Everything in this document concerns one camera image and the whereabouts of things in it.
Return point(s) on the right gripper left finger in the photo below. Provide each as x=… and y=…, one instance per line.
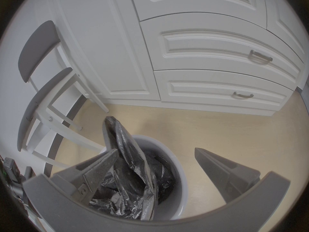
x=96, y=170

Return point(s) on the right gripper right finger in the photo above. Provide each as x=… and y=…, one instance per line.
x=224, y=175

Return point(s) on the black plastic bag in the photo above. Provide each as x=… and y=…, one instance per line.
x=130, y=151

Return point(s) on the white trash bin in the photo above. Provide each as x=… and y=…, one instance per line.
x=181, y=190

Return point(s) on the white wardrobe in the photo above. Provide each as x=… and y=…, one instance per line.
x=193, y=45

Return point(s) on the white chair with grey cushions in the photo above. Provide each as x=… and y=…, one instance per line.
x=36, y=49

